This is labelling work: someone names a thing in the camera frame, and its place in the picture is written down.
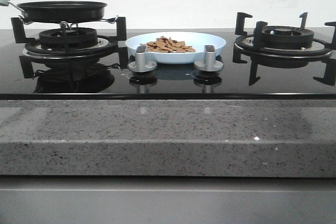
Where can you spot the light blue plate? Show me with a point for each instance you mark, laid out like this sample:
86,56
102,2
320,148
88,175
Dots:
197,40

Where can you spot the brown meat slices pile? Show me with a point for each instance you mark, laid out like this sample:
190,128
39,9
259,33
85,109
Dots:
168,45

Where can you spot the black frying pan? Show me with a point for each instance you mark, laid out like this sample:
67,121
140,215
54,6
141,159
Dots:
60,11

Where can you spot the left silver stove knob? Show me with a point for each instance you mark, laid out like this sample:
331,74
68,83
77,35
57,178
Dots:
142,63

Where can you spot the silver stove knob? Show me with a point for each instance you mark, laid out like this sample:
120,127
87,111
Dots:
209,62
142,63

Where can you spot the right silver stove knob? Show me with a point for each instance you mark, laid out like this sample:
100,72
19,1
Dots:
209,62

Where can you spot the black glass gas hob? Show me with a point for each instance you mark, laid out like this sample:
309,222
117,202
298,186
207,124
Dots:
243,77

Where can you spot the right black pan support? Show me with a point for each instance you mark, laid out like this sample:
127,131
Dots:
251,43

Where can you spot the black pan support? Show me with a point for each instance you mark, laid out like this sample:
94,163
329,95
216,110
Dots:
251,43
106,44

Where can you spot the left black burner head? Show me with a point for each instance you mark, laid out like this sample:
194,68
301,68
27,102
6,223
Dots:
55,39

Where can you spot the black burner head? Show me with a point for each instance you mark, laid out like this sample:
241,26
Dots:
55,39
286,37

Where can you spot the right black burner head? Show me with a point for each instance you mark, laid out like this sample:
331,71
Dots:
286,37

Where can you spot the left black pan support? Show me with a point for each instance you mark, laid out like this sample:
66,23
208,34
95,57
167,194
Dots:
106,44

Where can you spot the grey cabinet drawer front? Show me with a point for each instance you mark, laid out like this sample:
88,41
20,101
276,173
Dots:
157,200

